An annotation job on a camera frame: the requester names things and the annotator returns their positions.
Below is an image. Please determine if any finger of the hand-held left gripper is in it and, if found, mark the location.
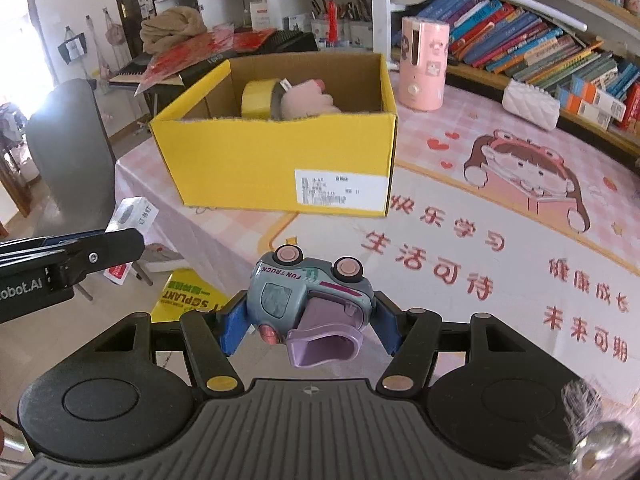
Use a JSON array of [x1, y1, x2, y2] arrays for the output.
[[0, 227, 146, 291]]

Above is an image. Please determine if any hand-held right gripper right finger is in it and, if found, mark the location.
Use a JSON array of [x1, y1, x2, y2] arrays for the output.
[[372, 292, 538, 401]]

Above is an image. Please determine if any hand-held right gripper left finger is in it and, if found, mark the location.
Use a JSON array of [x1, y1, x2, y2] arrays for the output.
[[85, 294, 251, 401]]

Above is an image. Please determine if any small white red box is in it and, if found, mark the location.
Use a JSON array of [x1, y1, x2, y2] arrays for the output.
[[102, 197, 161, 286]]

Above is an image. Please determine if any grey toy truck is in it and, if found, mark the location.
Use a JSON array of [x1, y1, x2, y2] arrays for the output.
[[248, 245, 375, 368]]

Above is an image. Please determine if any yellow cardboard box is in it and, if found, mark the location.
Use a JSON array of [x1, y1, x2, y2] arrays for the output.
[[150, 51, 398, 218]]

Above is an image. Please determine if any yellow tape roll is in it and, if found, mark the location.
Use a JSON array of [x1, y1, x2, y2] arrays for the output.
[[241, 79, 283, 120]]

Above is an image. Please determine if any pink plush pig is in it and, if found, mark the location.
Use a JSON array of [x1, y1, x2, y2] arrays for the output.
[[277, 79, 345, 121]]

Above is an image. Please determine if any person's right hand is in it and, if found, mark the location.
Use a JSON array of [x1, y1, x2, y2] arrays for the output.
[[562, 379, 632, 476]]

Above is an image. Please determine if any yellow bag on floor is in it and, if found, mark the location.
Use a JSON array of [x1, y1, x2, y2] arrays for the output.
[[150, 267, 236, 323]]

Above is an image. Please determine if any grey chair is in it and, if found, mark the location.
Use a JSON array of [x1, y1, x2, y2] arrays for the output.
[[25, 79, 153, 301]]

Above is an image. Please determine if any electronic keyboard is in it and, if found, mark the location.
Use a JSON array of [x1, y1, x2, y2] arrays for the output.
[[107, 55, 183, 96]]

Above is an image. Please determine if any dark tote bag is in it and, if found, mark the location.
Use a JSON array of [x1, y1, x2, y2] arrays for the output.
[[57, 27, 88, 65]]

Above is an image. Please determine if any red plastic packet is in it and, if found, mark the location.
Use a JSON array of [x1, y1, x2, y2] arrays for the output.
[[135, 27, 276, 96]]

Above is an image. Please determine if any hanging pink bag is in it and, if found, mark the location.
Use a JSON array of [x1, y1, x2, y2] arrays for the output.
[[102, 9, 126, 47]]

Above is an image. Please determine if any beige cloth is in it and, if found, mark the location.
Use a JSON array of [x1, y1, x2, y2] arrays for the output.
[[139, 6, 207, 54]]

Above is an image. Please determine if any dark door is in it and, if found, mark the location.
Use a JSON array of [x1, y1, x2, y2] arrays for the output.
[[107, 0, 156, 76]]

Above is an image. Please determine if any white quilted pouch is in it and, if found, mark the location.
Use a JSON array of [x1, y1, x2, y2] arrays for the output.
[[501, 81, 561, 132]]

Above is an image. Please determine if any wooden bookshelf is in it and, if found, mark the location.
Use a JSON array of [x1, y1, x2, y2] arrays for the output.
[[390, 0, 640, 161]]

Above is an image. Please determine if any pink cartoon canister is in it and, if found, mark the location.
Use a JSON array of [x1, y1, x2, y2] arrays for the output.
[[398, 16, 449, 111]]

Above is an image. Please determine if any large black case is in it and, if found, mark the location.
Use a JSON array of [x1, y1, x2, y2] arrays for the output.
[[250, 30, 319, 53]]

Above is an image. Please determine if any white box red label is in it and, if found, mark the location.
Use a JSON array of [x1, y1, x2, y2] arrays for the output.
[[250, 1, 273, 31]]

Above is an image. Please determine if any orange white blue box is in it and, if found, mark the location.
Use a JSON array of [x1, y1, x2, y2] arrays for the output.
[[556, 86, 613, 131], [570, 76, 628, 118]]

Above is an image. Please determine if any row of colourful books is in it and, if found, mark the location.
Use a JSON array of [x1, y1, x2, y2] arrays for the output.
[[415, 0, 640, 111]]

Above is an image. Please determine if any white shelf unit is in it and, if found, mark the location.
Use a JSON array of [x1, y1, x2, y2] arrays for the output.
[[152, 0, 391, 53]]

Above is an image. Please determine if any rolled white paper tube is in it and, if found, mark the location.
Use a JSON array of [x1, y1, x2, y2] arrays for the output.
[[459, 0, 588, 32]]

